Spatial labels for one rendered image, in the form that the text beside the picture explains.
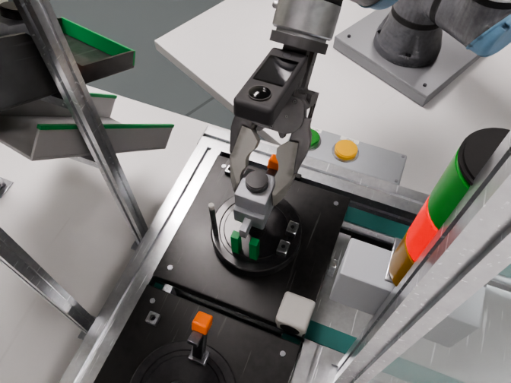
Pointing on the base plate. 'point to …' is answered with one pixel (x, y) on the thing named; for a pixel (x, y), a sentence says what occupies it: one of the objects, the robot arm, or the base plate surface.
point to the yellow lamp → (400, 262)
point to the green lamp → (447, 193)
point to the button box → (376, 159)
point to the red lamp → (420, 232)
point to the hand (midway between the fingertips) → (255, 191)
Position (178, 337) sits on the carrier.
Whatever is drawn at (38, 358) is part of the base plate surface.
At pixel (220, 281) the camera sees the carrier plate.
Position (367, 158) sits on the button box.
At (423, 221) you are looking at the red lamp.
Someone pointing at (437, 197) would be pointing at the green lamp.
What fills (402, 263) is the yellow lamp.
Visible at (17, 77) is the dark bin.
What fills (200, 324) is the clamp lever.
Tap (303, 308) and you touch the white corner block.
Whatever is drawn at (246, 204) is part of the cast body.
